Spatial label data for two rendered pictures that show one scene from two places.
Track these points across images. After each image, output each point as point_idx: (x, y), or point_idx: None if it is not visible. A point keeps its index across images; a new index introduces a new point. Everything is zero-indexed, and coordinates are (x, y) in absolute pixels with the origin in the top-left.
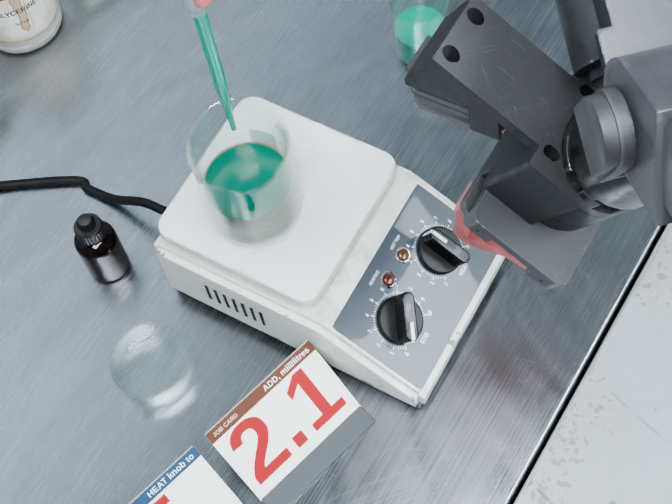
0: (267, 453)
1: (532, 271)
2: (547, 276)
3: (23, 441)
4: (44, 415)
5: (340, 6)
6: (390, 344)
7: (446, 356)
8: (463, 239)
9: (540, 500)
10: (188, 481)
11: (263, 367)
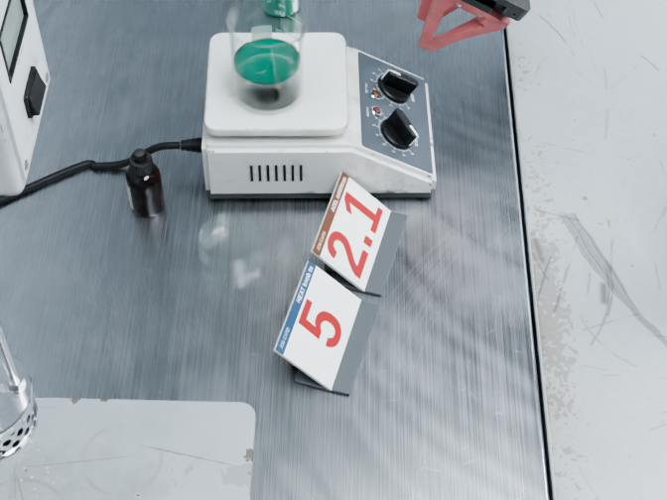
0: (353, 255)
1: (508, 8)
2: (519, 6)
3: (162, 334)
4: (167, 312)
5: (206, 0)
6: (400, 150)
7: (433, 153)
8: (427, 46)
9: (541, 214)
10: (317, 286)
11: (308, 219)
